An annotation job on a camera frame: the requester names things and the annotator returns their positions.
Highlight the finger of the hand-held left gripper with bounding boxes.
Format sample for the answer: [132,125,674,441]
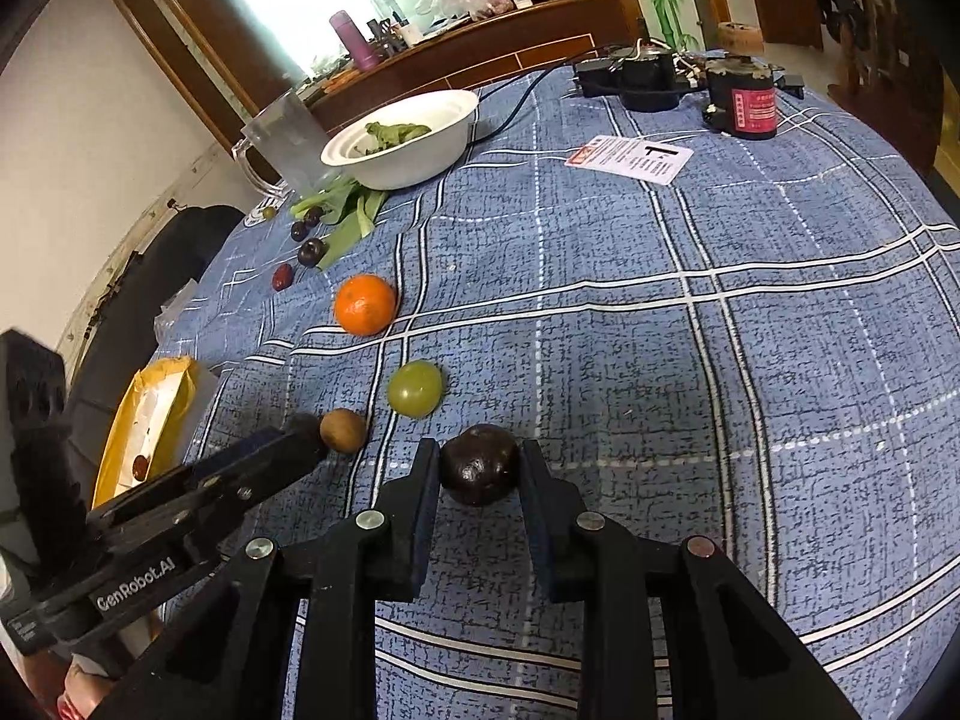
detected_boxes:
[184,412,329,522]

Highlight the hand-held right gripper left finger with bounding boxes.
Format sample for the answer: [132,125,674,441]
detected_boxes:
[112,437,442,720]

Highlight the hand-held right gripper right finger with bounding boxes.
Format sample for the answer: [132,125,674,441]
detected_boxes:
[520,437,863,720]

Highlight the dark purple passion fruit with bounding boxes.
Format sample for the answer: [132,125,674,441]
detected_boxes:
[439,424,521,507]

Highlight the brown kiwi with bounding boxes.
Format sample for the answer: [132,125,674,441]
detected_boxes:
[319,409,369,455]

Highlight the white foam tray yellow tape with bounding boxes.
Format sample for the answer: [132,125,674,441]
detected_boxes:
[90,356,218,511]

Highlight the person's left hand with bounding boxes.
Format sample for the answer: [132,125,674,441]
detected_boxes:
[56,652,125,720]

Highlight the green grape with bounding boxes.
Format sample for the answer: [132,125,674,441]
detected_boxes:
[387,360,445,419]

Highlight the blue plaid tablecloth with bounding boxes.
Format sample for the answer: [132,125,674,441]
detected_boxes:
[150,64,960,720]

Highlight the clear plastic bag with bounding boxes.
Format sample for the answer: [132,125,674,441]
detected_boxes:
[154,281,203,361]

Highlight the orange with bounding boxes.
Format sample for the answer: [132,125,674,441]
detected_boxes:
[334,274,397,337]

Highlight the black sofa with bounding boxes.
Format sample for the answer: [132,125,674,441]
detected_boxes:
[56,204,248,466]

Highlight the green leafy vegetable stalks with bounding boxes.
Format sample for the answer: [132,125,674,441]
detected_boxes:
[289,176,391,271]

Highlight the clear glass pitcher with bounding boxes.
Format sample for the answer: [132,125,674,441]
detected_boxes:
[232,86,331,200]

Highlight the white bowl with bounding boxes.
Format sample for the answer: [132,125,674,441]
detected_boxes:
[320,88,481,191]

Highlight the white and red card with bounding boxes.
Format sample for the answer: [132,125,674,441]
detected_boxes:
[564,133,695,185]

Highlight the green leaves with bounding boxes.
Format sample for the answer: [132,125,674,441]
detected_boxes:
[364,122,434,155]

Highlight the black electric device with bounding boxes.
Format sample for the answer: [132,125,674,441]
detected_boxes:
[574,45,706,110]

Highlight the purple bottle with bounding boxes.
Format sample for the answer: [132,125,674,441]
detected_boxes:
[328,10,380,70]

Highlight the wooden cabinet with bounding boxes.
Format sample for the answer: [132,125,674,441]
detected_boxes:
[300,0,631,143]

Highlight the black cylinder red label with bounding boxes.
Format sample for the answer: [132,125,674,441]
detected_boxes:
[703,56,781,140]

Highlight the tan wooden stump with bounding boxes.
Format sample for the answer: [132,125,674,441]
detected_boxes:
[716,21,764,55]

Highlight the wooden chair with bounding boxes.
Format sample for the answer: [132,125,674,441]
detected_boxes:
[825,0,946,173]

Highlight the black cable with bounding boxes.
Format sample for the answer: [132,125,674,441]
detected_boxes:
[465,67,578,143]

